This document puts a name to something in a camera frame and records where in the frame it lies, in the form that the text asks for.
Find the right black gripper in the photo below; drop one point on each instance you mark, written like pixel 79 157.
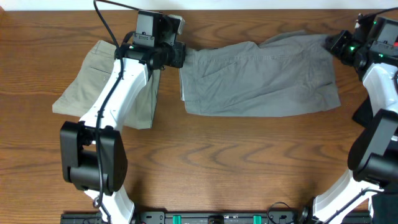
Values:
pixel 334 45

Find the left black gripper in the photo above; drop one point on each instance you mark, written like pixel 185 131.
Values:
pixel 178 48

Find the grey shorts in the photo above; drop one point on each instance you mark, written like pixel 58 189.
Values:
pixel 287 75

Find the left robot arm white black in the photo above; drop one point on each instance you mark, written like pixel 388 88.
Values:
pixel 93 155

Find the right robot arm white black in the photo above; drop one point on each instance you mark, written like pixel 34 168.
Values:
pixel 372 159

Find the dark clothes pile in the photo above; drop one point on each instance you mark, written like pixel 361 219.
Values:
pixel 364 114

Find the folded khaki shorts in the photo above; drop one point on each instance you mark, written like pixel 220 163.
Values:
pixel 94 73

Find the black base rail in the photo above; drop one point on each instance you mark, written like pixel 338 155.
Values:
pixel 209 218

